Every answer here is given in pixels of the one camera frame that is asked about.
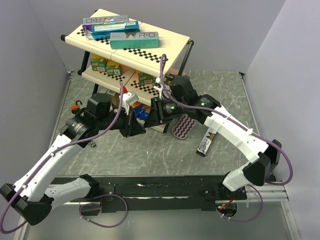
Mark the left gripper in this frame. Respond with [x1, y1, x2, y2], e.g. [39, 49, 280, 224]
[97, 105, 146, 138]

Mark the blue toothpaste box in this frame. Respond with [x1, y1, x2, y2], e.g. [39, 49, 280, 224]
[84, 21, 140, 40]

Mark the green carton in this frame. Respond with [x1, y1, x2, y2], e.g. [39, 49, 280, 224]
[90, 54, 108, 72]
[137, 71, 155, 86]
[105, 59, 123, 76]

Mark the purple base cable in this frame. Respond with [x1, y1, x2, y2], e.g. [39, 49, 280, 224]
[216, 187, 264, 224]
[79, 194, 129, 228]

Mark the orange black padlock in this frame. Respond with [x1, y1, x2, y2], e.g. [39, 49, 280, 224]
[71, 100, 83, 116]

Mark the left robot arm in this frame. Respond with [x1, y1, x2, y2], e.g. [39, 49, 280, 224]
[0, 91, 146, 226]

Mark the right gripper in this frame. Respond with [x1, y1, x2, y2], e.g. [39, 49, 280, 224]
[143, 96, 187, 128]

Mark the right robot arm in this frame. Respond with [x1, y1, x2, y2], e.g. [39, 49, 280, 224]
[144, 75, 282, 199]

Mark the teal R&O box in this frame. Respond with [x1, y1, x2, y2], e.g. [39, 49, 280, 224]
[110, 32, 160, 50]

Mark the purple wavy sponge pad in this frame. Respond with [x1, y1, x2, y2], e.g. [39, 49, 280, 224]
[171, 115, 196, 140]

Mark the purple R&O box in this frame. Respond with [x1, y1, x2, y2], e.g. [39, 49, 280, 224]
[82, 15, 129, 31]

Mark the beige three-tier shelf rack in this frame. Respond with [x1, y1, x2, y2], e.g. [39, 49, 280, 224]
[60, 22, 194, 105]

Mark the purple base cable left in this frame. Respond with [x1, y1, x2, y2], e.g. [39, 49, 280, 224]
[79, 194, 129, 228]

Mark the black base frame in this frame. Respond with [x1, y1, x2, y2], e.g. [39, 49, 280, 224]
[49, 174, 251, 213]

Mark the green carton far left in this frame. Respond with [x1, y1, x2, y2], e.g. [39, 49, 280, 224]
[90, 54, 108, 72]

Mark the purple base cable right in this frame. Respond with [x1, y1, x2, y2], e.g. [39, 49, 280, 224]
[216, 187, 264, 224]

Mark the blue snack bag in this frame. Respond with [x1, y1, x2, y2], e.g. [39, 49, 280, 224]
[132, 101, 151, 121]

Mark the black R&O box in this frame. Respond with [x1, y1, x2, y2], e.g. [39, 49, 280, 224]
[196, 127, 217, 157]

